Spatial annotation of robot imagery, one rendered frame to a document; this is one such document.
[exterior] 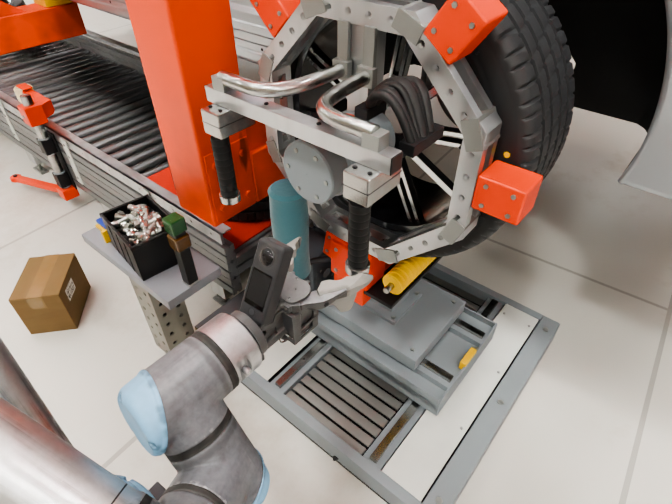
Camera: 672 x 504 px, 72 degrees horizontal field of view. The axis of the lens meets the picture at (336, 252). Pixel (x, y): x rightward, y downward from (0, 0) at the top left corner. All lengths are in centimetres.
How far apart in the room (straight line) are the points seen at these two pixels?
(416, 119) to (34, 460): 63
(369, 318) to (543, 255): 98
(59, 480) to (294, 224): 70
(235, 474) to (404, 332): 89
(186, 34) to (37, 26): 201
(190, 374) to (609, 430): 136
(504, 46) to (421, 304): 87
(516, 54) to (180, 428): 74
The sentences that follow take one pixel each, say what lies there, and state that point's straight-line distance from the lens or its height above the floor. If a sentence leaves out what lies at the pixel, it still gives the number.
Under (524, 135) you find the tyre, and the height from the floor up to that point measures 94.
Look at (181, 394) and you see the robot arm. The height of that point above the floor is 84.
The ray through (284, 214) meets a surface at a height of 70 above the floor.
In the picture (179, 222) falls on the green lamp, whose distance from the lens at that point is 115.
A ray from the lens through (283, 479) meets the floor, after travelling 144.
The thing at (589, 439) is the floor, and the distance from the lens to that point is 165.
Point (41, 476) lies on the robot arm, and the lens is 56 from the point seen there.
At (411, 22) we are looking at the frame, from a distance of 83.
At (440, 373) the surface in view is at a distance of 141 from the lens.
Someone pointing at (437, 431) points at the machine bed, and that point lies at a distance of 143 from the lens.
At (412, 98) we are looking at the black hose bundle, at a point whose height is 103.
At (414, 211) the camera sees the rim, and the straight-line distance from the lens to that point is 111.
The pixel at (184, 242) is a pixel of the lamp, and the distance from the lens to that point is 118.
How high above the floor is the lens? 132
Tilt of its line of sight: 41 degrees down
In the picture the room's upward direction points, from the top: straight up
